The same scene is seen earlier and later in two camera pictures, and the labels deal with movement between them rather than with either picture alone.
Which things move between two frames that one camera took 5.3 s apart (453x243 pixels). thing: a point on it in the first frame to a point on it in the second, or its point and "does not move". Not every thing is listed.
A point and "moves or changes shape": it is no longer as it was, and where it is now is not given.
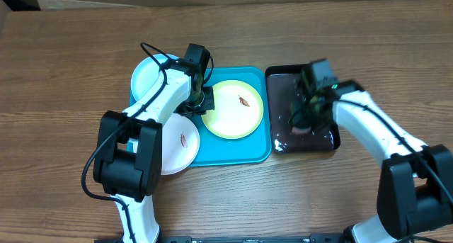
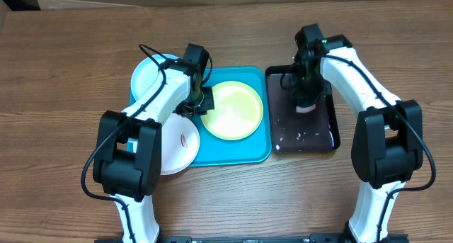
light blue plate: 146,74 does not move
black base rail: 323,238 does not move
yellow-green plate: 238,110 does not move
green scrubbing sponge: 301,125 moves or changes shape
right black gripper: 306,108 to 306,95
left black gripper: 208,104 does not move
